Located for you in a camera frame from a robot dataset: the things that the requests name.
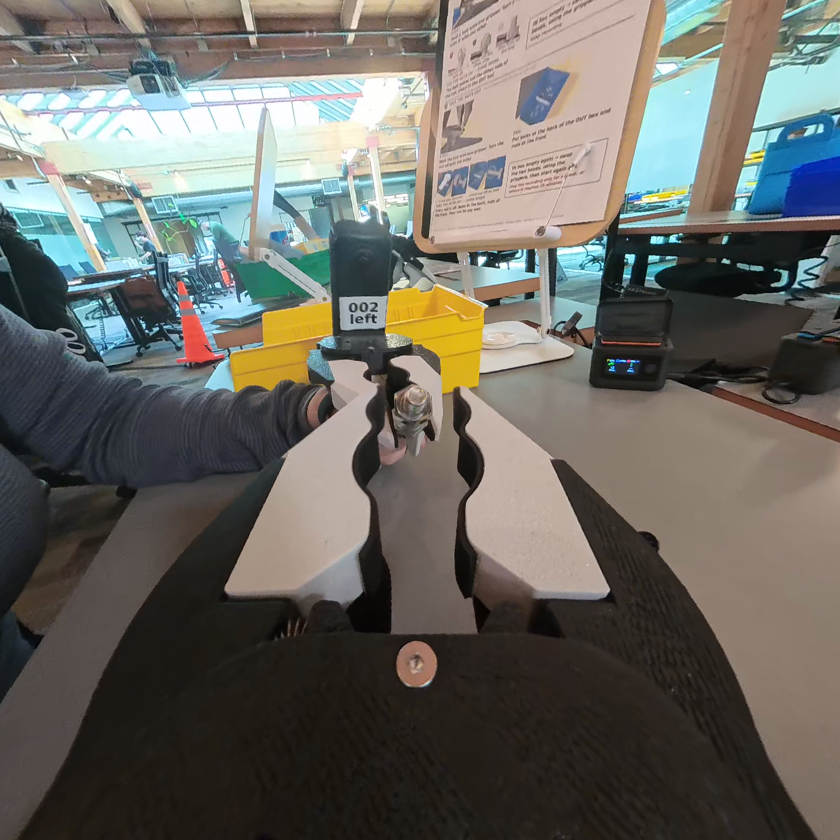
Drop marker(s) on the ceiling projector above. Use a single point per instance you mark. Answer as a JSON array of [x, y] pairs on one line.
[[154, 82]]

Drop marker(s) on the brown office chair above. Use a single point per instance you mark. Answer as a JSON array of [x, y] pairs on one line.
[[144, 308]]

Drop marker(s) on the paper instruction sheet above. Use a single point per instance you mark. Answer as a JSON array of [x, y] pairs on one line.
[[525, 131]]

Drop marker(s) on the black charging case with display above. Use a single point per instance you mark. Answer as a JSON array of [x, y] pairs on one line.
[[630, 321]]

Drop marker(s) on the white round disc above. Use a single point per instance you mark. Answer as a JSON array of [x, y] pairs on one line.
[[502, 338]]

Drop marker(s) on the green plastic bin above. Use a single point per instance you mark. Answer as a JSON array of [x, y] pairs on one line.
[[308, 262]]

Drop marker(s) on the person's left hand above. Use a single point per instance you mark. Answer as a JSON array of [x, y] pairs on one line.
[[396, 457]]

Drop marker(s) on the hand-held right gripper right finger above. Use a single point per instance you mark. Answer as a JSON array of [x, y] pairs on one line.
[[531, 531]]

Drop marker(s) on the white board stand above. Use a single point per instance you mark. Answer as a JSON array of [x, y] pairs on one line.
[[531, 354]]

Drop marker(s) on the silver hex bolt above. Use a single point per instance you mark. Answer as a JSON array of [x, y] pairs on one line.
[[412, 401]]

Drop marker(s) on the black battery charger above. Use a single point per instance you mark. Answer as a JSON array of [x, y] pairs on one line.
[[807, 367]]

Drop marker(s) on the wood top desk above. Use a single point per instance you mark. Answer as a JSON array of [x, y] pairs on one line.
[[722, 226]]

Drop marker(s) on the black office chair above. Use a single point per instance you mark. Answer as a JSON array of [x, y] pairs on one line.
[[715, 279]]

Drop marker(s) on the silver hex nut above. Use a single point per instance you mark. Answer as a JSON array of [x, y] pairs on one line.
[[413, 430]]

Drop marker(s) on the thin wooden board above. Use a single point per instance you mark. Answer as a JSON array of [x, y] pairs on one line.
[[264, 177]]

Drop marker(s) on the yellow plastic bin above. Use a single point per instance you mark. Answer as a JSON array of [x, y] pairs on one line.
[[433, 328]]

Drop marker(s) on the black jacket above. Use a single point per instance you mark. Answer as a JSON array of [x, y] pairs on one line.
[[33, 282]]

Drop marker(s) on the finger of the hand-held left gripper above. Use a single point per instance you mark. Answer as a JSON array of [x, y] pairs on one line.
[[438, 410], [348, 392]]

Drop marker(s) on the blue plastic bin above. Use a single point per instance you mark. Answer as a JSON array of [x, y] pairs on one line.
[[817, 190]]

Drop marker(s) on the orange traffic cone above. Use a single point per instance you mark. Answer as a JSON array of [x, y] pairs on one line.
[[195, 334]]

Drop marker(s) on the wooden post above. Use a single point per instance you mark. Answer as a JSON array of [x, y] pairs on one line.
[[735, 98]]

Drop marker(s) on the wooden display board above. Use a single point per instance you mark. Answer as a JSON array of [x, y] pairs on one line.
[[642, 118]]

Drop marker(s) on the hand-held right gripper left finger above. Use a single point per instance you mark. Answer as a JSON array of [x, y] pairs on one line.
[[308, 525]]

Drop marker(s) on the person's left forearm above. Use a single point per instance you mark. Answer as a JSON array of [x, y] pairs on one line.
[[131, 420]]

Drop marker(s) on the black folder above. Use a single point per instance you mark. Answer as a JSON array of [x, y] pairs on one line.
[[243, 319]]

